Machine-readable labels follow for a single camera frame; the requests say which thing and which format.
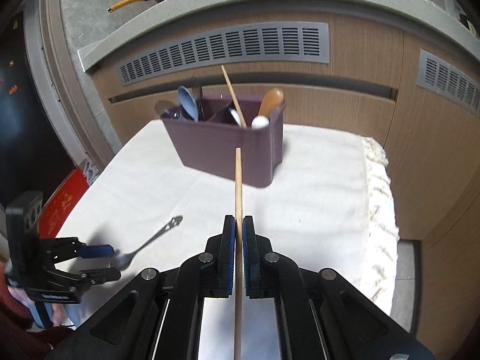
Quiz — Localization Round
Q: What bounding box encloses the wooden chopstick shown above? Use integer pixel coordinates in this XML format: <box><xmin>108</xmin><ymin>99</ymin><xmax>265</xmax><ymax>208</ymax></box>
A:
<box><xmin>220</xmin><ymin>64</ymin><xmax>247</xmax><ymax>128</ymax></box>
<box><xmin>233</xmin><ymin>147</ymin><xmax>244</xmax><ymax>360</ymax></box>

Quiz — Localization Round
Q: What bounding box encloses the white plastic spoon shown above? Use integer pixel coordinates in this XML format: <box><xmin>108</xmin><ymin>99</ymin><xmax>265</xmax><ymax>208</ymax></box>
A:
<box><xmin>250</xmin><ymin>115</ymin><xmax>270</xmax><ymax>130</ymax></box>

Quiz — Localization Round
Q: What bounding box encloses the metal spoon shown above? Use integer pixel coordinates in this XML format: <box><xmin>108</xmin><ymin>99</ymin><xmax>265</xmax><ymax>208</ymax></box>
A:
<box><xmin>154</xmin><ymin>100</ymin><xmax>182</xmax><ymax>119</ymax></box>

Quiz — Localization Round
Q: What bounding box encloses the grey kitchen countertop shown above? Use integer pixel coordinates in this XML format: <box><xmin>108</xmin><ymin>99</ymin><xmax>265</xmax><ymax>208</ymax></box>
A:
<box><xmin>77</xmin><ymin>0</ymin><xmax>480</xmax><ymax>74</ymax></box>

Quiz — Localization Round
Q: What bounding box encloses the person's left hand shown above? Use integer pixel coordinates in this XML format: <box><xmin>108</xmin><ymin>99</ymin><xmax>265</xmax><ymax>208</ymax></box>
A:
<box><xmin>1</xmin><ymin>262</ymin><xmax>67</xmax><ymax>326</ymax></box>

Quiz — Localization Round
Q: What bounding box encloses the red box on floor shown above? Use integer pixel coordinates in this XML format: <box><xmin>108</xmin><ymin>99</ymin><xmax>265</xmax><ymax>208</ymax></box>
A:
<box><xmin>39</xmin><ymin>169</ymin><xmax>89</xmax><ymax>238</ymax></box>

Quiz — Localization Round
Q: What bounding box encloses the white table cloth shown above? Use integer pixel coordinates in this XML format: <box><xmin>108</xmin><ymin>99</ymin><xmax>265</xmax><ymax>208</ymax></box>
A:
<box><xmin>53</xmin><ymin>118</ymin><xmax>401</xmax><ymax>360</ymax></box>

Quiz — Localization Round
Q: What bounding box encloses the purple utensil holder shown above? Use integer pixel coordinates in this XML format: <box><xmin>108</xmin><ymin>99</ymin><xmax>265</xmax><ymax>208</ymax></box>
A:
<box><xmin>160</xmin><ymin>95</ymin><xmax>286</xmax><ymax>188</ymax></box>

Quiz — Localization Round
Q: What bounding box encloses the wooden chopstick in holder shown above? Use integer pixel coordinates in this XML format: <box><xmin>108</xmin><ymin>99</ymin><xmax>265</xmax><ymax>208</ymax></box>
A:
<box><xmin>220</xmin><ymin>64</ymin><xmax>247</xmax><ymax>128</ymax></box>

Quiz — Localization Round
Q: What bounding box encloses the blue plastic spoon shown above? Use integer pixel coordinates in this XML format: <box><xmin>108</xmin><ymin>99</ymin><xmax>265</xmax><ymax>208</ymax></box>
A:
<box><xmin>177</xmin><ymin>85</ymin><xmax>199</xmax><ymax>122</ymax></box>

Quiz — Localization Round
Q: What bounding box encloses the brown wooden spoon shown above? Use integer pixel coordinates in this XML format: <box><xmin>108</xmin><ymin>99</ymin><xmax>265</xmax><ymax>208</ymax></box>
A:
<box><xmin>258</xmin><ymin>88</ymin><xmax>284</xmax><ymax>118</ymax></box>

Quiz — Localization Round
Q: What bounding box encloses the grey cabinet vent grille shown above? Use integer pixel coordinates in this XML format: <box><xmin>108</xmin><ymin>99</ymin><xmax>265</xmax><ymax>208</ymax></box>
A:
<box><xmin>116</xmin><ymin>21</ymin><xmax>329</xmax><ymax>86</ymax></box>

